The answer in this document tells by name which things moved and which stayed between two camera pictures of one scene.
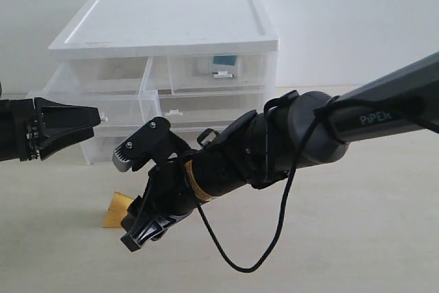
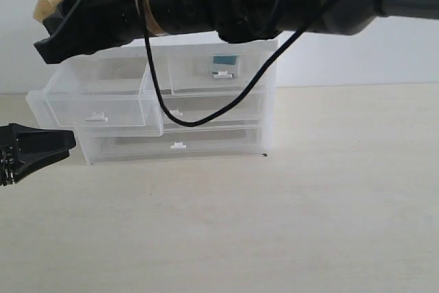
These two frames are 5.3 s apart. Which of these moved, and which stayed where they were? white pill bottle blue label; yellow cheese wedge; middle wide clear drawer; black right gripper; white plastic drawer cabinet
Moved: yellow cheese wedge; black right gripper
Stayed: white pill bottle blue label; white plastic drawer cabinet; middle wide clear drawer
